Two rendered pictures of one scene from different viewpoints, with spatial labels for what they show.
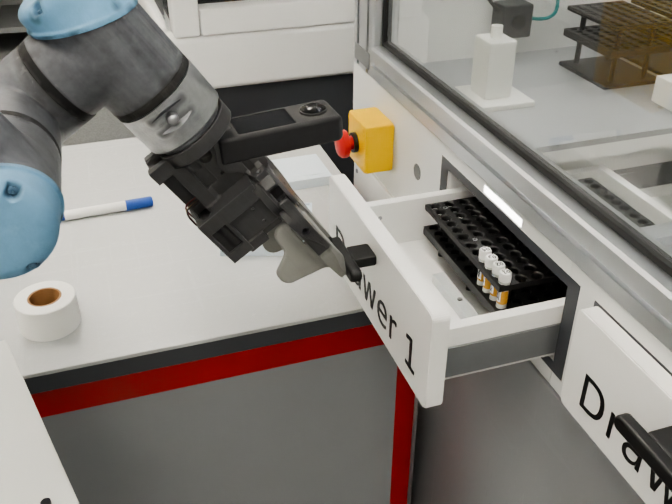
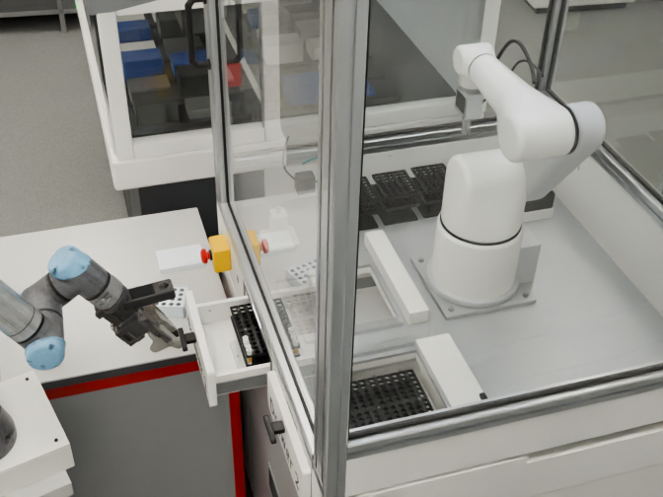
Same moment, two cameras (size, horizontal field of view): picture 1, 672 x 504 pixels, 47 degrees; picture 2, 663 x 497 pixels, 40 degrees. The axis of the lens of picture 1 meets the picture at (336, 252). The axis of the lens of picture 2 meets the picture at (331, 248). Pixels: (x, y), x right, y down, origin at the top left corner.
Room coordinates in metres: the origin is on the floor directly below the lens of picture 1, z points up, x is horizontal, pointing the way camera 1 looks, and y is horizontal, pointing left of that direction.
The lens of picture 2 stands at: (-0.87, -0.35, 2.35)
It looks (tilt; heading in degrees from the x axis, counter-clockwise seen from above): 38 degrees down; 0
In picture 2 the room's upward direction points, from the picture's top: 2 degrees clockwise
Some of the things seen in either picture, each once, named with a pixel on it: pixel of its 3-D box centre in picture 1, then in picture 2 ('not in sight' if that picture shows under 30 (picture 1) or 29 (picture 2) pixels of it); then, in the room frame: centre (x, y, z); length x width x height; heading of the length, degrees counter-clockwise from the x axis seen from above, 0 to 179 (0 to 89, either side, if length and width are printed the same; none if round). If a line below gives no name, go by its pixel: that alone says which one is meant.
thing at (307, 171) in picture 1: (286, 173); (180, 258); (1.12, 0.08, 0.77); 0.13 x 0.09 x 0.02; 109
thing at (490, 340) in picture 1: (553, 252); (287, 332); (0.73, -0.24, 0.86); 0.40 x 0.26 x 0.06; 108
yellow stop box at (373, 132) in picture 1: (368, 140); (218, 253); (1.01, -0.05, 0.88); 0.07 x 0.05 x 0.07; 18
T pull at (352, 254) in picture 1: (355, 256); (187, 338); (0.66, -0.02, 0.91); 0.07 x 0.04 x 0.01; 18
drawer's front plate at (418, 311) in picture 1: (379, 278); (200, 346); (0.67, -0.05, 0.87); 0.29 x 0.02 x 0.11; 18
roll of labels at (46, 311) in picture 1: (47, 310); not in sight; (0.74, 0.34, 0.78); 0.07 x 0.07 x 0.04
